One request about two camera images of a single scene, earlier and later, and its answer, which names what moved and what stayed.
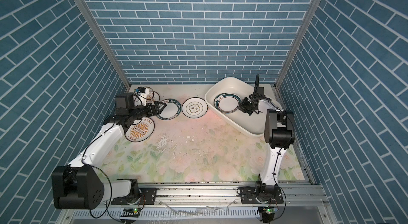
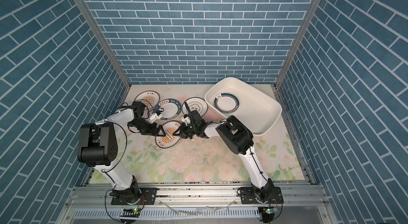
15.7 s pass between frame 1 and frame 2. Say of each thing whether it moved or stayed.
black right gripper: moved
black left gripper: moved
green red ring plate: stayed
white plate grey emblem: stayed
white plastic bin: stayed
